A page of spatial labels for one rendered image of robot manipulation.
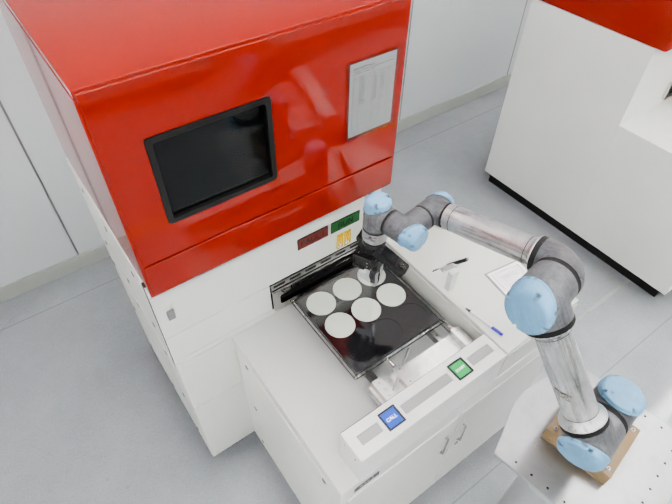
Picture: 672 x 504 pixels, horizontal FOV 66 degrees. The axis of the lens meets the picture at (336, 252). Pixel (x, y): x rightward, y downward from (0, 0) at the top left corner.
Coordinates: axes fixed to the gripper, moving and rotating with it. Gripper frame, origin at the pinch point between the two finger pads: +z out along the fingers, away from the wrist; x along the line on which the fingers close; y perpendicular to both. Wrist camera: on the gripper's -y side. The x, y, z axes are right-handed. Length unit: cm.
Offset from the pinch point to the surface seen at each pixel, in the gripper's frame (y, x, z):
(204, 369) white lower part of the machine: 44, 40, 29
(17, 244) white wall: 196, 12, 69
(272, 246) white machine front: 30.3, 12.1, -13.3
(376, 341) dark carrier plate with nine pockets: -6.7, 12.4, 11.5
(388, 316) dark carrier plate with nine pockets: -6.0, 1.7, 11.5
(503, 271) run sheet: -34.2, -29.3, 4.8
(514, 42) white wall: 27, -331, 63
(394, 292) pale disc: -3.7, -8.5, 11.5
